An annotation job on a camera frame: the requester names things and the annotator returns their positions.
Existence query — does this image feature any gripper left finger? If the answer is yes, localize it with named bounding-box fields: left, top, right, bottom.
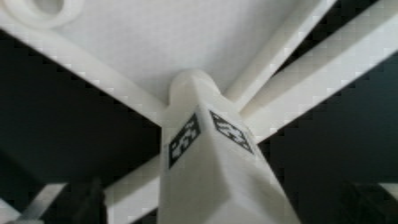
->
left=0, top=178, right=109, bottom=224

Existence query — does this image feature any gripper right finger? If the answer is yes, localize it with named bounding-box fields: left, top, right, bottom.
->
left=340, top=183, right=398, bottom=224

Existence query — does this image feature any white desk leg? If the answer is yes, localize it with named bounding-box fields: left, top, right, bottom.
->
left=159, top=70, right=301, bottom=224

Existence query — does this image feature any white desk top tray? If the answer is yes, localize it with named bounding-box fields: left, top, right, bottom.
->
left=0, top=0, right=338, bottom=123

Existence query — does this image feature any white front wall fence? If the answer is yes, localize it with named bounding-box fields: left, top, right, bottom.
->
left=107, top=0, right=398, bottom=224

